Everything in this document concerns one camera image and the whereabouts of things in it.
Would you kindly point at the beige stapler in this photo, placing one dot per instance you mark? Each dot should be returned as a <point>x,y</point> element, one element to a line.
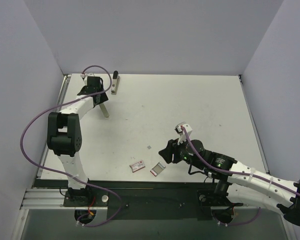
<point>104,110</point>

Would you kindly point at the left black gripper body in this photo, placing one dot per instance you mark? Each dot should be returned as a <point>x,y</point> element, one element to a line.
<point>100,97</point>

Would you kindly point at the grey black stapler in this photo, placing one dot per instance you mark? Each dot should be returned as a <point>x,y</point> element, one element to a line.
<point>115,82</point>

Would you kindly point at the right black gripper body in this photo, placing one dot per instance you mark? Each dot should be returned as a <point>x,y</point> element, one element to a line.
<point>174,152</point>

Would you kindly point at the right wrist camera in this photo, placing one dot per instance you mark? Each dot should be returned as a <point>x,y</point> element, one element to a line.
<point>183,129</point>

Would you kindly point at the staple box tray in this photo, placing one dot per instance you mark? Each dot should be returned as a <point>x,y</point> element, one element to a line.
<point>157,169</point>

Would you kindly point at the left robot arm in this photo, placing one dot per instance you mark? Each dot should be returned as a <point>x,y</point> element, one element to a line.
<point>70,157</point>

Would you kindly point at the red staple box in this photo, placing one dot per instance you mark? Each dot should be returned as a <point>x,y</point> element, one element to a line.
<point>137,166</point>

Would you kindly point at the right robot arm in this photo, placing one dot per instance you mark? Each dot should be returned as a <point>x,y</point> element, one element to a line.
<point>237,182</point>

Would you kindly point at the aluminium frame rail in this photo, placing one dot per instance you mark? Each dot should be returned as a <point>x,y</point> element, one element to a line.
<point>57,120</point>

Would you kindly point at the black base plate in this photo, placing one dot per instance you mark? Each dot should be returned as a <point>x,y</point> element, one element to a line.
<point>128,200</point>

